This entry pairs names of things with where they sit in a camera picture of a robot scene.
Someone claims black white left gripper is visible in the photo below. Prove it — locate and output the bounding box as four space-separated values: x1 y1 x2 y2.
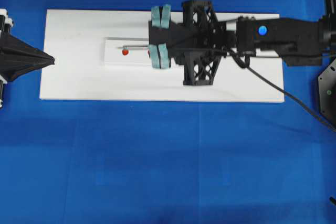
0 8 56 108

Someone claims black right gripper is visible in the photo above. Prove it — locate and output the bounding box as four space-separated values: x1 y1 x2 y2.
148 0 236 86

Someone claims black soldering iron cable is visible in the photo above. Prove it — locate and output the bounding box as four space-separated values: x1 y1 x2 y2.
167 47 336 132

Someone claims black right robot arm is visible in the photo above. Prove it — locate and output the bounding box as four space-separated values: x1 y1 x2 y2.
148 0 335 86

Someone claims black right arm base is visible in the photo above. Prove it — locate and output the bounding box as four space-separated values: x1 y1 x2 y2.
318 60 335 127

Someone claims left red dot mark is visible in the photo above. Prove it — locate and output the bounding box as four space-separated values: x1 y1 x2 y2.
122 49 129 56

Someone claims small white raised plate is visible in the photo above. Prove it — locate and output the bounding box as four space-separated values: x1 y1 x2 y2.
103 37 152 67

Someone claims large white foam board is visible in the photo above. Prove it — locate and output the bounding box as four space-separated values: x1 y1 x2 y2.
39 9 285 103

